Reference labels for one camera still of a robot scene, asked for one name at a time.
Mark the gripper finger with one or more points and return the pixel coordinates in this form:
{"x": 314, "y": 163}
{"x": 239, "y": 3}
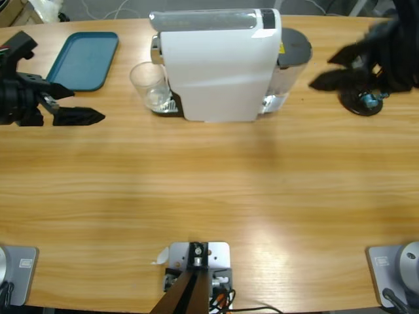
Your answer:
{"x": 353, "y": 54}
{"x": 343, "y": 80}
{"x": 54, "y": 90}
{"x": 78, "y": 116}

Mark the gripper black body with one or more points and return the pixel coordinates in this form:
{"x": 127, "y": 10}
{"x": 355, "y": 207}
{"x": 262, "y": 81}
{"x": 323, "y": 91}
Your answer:
{"x": 19, "y": 103}
{"x": 399, "y": 59}

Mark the clear drinking glass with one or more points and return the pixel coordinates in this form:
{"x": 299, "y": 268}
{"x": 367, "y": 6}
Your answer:
{"x": 155, "y": 98}

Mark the grey coffee machine lever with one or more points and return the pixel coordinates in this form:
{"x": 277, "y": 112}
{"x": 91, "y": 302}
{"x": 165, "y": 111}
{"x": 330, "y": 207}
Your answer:
{"x": 203, "y": 19}

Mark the blue coffee capsule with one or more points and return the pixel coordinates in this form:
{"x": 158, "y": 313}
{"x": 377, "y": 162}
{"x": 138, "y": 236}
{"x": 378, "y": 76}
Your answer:
{"x": 383, "y": 95}
{"x": 370, "y": 101}

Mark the white capsule coffee machine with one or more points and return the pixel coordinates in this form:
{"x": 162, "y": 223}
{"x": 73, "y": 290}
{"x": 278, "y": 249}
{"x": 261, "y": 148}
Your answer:
{"x": 216, "y": 65}

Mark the black capsule holder with rods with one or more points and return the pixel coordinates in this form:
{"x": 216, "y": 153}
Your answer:
{"x": 352, "y": 103}

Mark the teal plastic tray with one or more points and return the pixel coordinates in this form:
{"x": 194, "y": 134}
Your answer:
{"x": 82, "y": 62}

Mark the white rack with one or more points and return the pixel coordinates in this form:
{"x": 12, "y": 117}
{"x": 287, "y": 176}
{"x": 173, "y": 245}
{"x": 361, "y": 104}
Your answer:
{"x": 363, "y": 6}

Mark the water tank with dark lid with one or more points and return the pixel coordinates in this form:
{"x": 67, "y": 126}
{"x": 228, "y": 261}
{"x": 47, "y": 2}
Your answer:
{"x": 294, "y": 45}

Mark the white plastic bag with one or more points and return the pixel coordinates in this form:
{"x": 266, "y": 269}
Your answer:
{"x": 46, "y": 8}

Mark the cardboard box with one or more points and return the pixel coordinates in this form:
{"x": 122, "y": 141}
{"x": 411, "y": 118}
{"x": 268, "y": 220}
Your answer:
{"x": 13, "y": 16}

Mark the metal drip tray grate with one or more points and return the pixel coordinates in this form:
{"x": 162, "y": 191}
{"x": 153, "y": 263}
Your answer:
{"x": 171, "y": 112}

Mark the white tape tab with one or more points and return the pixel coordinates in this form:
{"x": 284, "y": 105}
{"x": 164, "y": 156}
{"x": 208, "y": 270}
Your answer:
{"x": 162, "y": 256}

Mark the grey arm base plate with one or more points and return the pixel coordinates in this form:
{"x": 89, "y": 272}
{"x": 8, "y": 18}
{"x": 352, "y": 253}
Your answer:
{"x": 393, "y": 268}
{"x": 19, "y": 268}

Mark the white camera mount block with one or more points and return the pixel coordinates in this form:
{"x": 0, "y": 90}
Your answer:
{"x": 219, "y": 255}

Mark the dark camera post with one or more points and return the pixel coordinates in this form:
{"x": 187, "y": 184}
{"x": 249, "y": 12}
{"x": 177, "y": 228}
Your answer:
{"x": 188, "y": 288}

